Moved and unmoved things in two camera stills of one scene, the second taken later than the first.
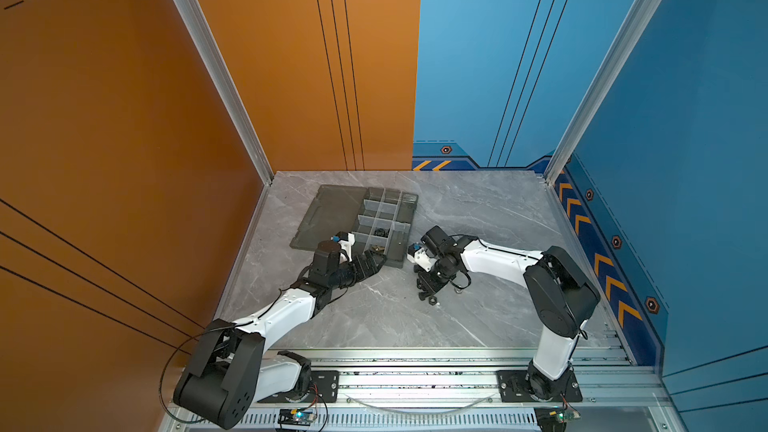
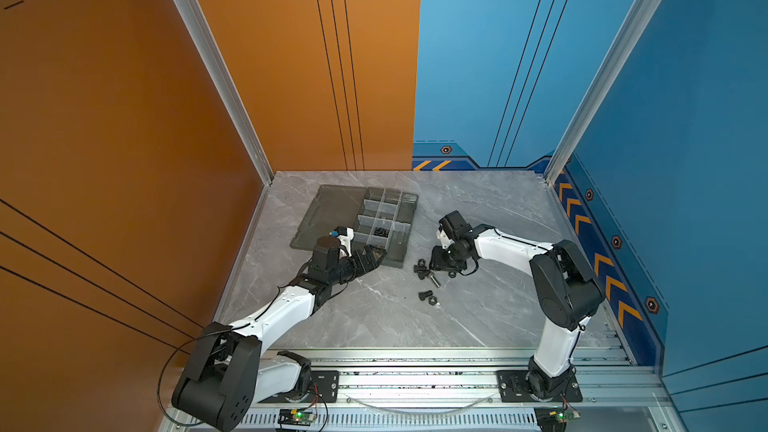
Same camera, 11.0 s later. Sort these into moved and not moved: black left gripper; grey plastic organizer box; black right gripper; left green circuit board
Moved: black right gripper
Not moved: black left gripper; grey plastic organizer box; left green circuit board
